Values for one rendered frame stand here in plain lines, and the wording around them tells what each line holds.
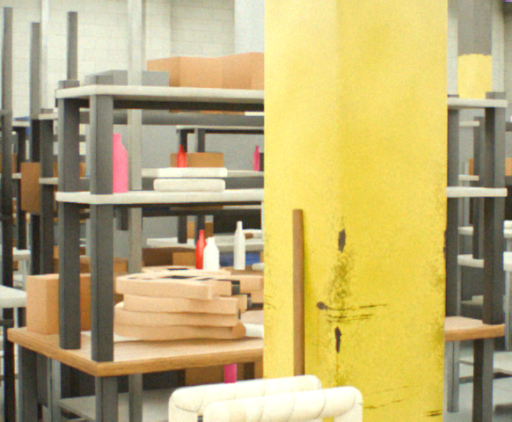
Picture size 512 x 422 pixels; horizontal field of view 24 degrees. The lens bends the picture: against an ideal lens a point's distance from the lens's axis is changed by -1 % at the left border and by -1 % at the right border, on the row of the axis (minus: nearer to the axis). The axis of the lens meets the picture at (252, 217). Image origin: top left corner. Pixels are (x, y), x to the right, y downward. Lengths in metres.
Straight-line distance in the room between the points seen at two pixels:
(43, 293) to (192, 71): 2.91
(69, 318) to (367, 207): 1.44
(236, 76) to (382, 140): 4.50
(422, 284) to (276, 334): 0.32
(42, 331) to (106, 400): 0.56
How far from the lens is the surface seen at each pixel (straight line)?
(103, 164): 3.28
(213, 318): 3.69
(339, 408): 1.34
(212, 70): 6.60
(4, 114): 5.95
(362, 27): 2.31
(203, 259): 5.49
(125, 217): 4.61
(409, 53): 2.38
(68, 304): 3.53
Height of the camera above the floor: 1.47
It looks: 3 degrees down
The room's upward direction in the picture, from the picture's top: straight up
